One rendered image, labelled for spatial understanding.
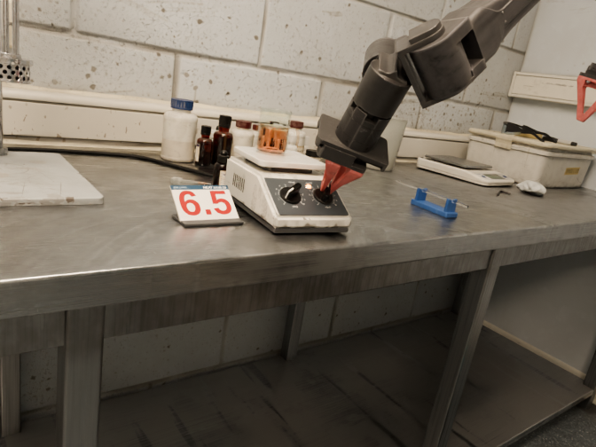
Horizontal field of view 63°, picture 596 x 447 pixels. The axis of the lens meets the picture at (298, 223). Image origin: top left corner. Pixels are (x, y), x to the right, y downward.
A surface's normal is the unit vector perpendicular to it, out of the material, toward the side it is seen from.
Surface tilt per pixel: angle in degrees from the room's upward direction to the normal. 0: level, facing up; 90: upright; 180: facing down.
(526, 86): 90
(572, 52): 90
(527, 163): 93
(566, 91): 90
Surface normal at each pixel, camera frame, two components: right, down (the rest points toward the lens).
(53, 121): 0.58, 0.32
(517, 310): -0.79, 0.04
